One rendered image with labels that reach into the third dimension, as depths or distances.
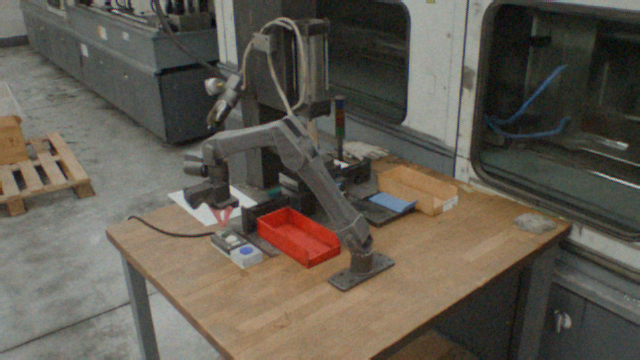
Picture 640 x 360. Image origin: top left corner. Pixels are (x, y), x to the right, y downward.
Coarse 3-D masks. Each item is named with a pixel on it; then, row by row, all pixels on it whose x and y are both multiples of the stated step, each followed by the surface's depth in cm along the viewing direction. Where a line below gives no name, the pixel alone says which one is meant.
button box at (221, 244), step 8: (136, 216) 185; (168, 232) 175; (208, 232) 173; (216, 232) 171; (232, 232) 170; (216, 240) 166; (224, 240) 166; (240, 240) 165; (216, 248) 167; (224, 248) 163; (232, 248) 162
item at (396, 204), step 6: (372, 198) 190; (378, 198) 190; (384, 198) 190; (390, 198) 189; (396, 198) 189; (384, 204) 186; (390, 204) 186; (396, 204) 185; (402, 204) 185; (408, 204) 180; (414, 204) 184; (396, 210) 182; (402, 210) 180
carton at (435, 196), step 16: (384, 176) 196; (400, 176) 204; (416, 176) 199; (384, 192) 196; (400, 192) 190; (416, 192) 184; (432, 192) 195; (448, 192) 189; (416, 208) 186; (432, 208) 181; (448, 208) 186
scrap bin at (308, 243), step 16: (288, 208) 177; (272, 224) 176; (288, 224) 179; (304, 224) 173; (272, 240) 167; (288, 240) 160; (304, 240) 170; (320, 240) 168; (336, 240) 162; (304, 256) 156; (320, 256) 158
